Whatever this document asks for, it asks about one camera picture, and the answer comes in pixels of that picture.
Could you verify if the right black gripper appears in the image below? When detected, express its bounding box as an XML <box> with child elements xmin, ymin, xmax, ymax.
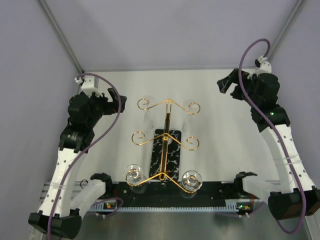
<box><xmin>217</xmin><ymin>68</ymin><xmax>260</xmax><ymax>108</ymax></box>

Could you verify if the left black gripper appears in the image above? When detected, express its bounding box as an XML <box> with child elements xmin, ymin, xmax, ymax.
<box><xmin>86</xmin><ymin>87</ymin><xmax>126</xmax><ymax>128</ymax></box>

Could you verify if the clear wine glass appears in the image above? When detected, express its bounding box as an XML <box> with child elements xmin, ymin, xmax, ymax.
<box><xmin>179</xmin><ymin>170</ymin><xmax>203</xmax><ymax>199</ymax></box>
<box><xmin>123</xmin><ymin>164</ymin><xmax>148</xmax><ymax>194</ymax></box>

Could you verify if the gold wire wine glass rack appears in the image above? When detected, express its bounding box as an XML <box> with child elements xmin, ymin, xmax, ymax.
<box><xmin>131</xmin><ymin>98</ymin><xmax>201</xmax><ymax>190</ymax></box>

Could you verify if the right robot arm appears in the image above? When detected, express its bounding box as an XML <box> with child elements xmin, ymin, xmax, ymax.
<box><xmin>217</xmin><ymin>68</ymin><xmax>320</xmax><ymax>220</ymax></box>

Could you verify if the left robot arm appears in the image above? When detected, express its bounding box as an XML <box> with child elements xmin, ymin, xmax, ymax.
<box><xmin>28</xmin><ymin>88</ymin><xmax>127</xmax><ymax>240</ymax></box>

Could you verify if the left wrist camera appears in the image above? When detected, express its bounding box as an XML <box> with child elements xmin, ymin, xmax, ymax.
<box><xmin>74</xmin><ymin>75</ymin><xmax>102</xmax><ymax>97</ymax></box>

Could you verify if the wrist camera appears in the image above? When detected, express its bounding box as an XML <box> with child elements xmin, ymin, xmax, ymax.
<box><xmin>250</xmin><ymin>55</ymin><xmax>272</xmax><ymax>77</ymax></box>
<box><xmin>74</xmin><ymin>75</ymin><xmax>102</xmax><ymax>97</ymax></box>

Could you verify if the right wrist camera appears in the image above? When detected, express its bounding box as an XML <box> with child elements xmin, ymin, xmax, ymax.
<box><xmin>250</xmin><ymin>55</ymin><xmax>272</xmax><ymax>77</ymax></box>

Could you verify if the black mounting base plate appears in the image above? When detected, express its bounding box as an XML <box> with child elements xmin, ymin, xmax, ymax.
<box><xmin>99</xmin><ymin>181</ymin><xmax>258</xmax><ymax>208</ymax></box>

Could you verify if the white slotted cable duct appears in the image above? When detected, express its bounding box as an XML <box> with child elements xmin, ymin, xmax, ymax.
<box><xmin>87</xmin><ymin>201</ymin><xmax>253</xmax><ymax>213</ymax></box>

